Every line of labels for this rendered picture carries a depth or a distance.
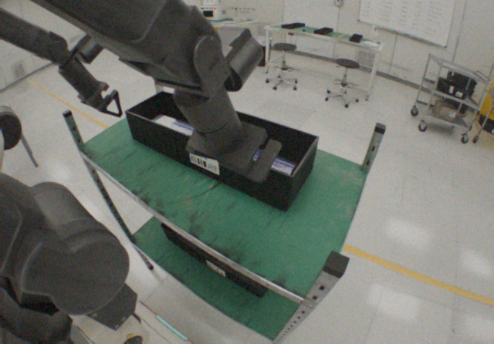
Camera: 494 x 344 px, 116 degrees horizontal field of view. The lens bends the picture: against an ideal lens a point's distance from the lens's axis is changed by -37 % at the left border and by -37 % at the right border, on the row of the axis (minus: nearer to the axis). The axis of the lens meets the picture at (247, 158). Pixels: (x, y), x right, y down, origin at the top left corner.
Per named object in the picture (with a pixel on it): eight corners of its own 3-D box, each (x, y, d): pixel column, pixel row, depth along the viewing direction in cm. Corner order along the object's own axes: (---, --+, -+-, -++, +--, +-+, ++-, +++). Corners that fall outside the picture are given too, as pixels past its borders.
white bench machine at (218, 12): (209, 18, 443) (208, -2, 414) (228, 18, 428) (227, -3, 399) (198, 21, 418) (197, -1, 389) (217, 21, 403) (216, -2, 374)
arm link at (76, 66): (52, 69, 42) (59, 70, 40) (70, 48, 44) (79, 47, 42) (69, 86, 48) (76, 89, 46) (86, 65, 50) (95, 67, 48)
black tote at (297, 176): (132, 139, 78) (123, 110, 71) (167, 116, 89) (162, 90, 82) (286, 212, 55) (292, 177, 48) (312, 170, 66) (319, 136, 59)
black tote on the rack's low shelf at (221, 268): (164, 237, 115) (159, 225, 108) (187, 216, 126) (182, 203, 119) (262, 299, 91) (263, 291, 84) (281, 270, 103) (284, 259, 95)
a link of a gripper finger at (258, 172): (250, 150, 44) (237, 120, 36) (286, 164, 41) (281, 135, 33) (231, 183, 42) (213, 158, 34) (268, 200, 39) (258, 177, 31)
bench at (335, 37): (282, 62, 442) (283, 22, 390) (373, 87, 367) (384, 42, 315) (262, 72, 393) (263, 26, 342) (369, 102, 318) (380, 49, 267)
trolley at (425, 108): (407, 112, 301) (426, 49, 237) (455, 126, 279) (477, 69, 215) (417, 131, 261) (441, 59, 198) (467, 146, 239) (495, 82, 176)
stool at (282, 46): (274, 77, 378) (275, 40, 339) (303, 84, 357) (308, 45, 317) (258, 86, 346) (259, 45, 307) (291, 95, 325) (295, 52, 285)
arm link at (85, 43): (38, 49, 38) (47, 49, 34) (72, 16, 42) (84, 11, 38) (68, 80, 48) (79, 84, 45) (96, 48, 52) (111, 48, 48)
